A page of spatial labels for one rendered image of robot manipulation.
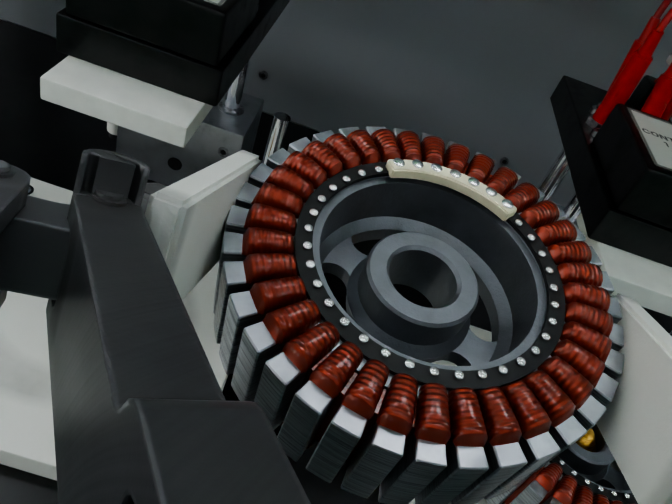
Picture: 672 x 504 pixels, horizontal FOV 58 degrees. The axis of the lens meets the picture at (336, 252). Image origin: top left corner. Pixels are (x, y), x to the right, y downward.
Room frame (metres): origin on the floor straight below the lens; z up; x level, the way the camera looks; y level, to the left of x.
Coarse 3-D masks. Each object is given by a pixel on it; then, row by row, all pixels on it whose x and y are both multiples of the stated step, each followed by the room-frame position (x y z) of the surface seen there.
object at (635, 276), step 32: (576, 96) 0.35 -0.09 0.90; (576, 128) 0.32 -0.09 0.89; (608, 128) 0.29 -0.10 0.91; (640, 128) 0.28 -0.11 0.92; (576, 160) 0.30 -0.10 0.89; (608, 160) 0.27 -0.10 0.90; (640, 160) 0.25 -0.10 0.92; (544, 192) 0.33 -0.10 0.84; (576, 192) 0.27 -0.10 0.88; (608, 192) 0.25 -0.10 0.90; (640, 192) 0.24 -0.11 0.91; (608, 224) 0.24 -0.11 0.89; (640, 224) 0.24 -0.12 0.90; (608, 256) 0.23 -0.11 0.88; (640, 256) 0.24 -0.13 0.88; (640, 288) 0.22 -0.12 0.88
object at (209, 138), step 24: (216, 120) 0.30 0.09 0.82; (240, 120) 0.31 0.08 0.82; (120, 144) 0.29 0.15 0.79; (144, 144) 0.29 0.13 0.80; (168, 144) 0.29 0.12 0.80; (192, 144) 0.30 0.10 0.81; (216, 144) 0.30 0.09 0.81; (240, 144) 0.30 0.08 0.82; (168, 168) 0.29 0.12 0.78; (192, 168) 0.30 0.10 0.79
